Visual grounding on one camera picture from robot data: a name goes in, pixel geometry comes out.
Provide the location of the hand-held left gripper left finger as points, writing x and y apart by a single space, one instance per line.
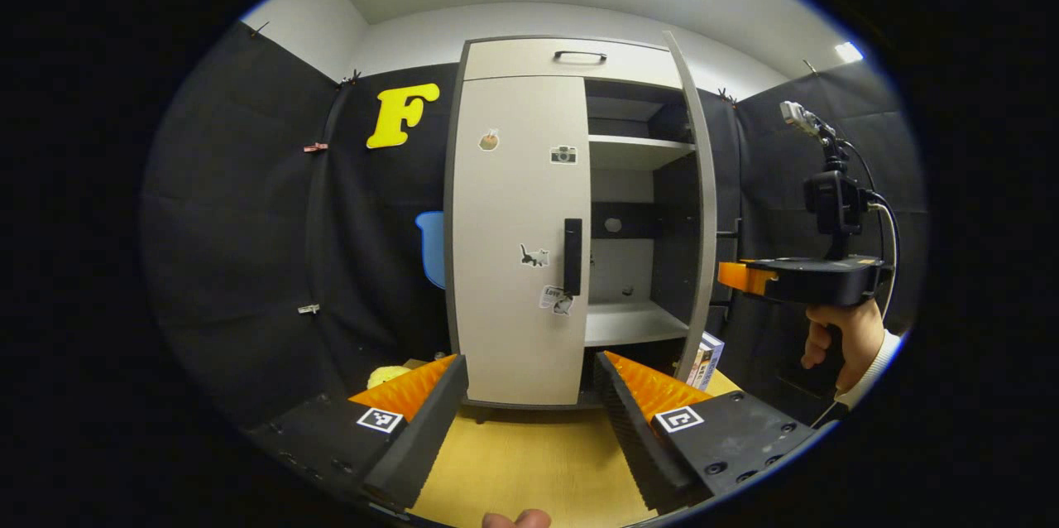
426 429

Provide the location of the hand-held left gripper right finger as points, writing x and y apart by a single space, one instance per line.
637 441

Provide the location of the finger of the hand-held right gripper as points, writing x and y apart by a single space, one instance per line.
745 277

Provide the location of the grey double-door shoe cabinet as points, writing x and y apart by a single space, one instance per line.
674 247

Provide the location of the beige cabinet door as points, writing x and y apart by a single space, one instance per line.
513 247
699 180

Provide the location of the white cabinet shelf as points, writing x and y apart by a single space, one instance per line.
633 151
629 323

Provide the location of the beige cabinet drawer front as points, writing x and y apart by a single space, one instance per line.
513 60

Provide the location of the yellow plush toy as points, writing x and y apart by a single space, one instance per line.
387 376

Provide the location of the small ceiling light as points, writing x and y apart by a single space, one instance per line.
848 52

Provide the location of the black backdrop cloth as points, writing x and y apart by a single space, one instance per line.
232 222

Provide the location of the red clip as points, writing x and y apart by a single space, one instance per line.
315 147

